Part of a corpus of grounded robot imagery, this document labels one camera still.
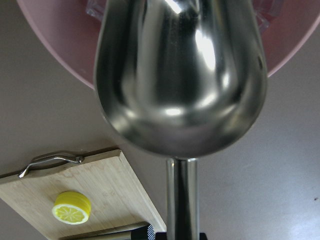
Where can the steel ice scoop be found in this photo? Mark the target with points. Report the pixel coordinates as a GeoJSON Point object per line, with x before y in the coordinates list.
{"type": "Point", "coordinates": [181, 79]}

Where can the lemon half slice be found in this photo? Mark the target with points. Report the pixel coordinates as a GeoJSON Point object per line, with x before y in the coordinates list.
{"type": "Point", "coordinates": [72, 208]}

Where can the steel muddler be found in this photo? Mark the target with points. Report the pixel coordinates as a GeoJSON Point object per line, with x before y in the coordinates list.
{"type": "Point", "coordinates": [145, 232]}

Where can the pink bowl of ice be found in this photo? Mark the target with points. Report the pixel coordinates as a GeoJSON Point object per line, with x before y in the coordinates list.
{"type": "Point", "coordinates": [71, 35]}

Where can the bamboo cutting board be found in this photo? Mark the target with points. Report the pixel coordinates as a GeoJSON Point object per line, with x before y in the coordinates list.
{"type": "Point", "coordinates": [118, 199]}

